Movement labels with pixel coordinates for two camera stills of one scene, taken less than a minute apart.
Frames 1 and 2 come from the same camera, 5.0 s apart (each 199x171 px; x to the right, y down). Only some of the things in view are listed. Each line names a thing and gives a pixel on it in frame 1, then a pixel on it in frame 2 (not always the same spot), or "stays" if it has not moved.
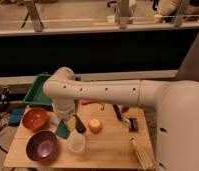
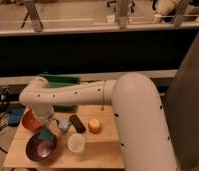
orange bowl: [34, 119] stays
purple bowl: [42, 146] stays
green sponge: [62, 129] -> [45, 134]
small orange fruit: [94, 125] stays
